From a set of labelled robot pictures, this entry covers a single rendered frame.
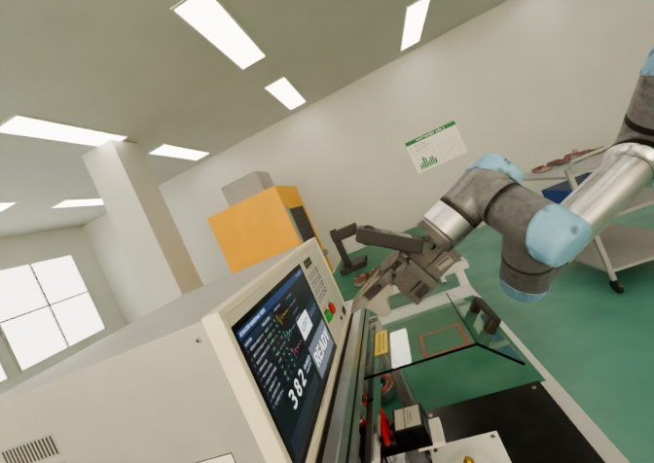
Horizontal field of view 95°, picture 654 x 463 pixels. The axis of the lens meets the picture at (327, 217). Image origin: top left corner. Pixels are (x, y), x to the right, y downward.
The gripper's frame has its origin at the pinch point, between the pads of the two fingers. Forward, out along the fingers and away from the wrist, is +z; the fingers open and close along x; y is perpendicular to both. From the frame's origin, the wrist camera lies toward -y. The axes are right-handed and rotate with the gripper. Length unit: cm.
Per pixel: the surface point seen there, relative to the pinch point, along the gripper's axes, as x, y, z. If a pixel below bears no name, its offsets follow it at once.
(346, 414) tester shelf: -17.5, 5.9, 5.7
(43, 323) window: 367, -305, 555
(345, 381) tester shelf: -11.3, 5.0, 6.0
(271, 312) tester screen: -19.3, -10.5, 1.2
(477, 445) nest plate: 8.9, 40.8, 8.1
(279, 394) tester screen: -25.0, -3.9, 4.2
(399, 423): 2.6, 23.2, 13.0
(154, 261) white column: 277, -165, 236
